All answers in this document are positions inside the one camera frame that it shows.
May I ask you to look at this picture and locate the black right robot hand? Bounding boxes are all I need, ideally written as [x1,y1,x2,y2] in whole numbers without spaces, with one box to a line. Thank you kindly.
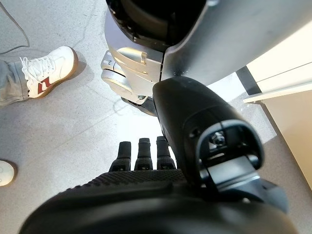
[18,76,301,234]

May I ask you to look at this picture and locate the white counter cabinet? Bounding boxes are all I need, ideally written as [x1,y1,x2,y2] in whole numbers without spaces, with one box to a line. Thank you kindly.
[236,21,312,191]

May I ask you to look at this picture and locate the white sneaker with red mark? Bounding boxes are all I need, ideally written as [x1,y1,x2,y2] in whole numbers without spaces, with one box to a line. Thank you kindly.
[19,45,79,99]

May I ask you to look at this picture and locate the grey trouser leg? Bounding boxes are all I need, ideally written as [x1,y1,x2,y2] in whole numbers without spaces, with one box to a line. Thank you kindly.
[0,59,30,108]

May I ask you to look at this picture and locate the plain white shoe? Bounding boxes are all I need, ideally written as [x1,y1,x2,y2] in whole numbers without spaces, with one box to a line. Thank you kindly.
[0,159,18,187]

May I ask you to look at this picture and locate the thin grey floor cable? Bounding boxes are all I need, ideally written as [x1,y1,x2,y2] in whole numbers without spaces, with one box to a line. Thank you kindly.
[0,0,31,56]

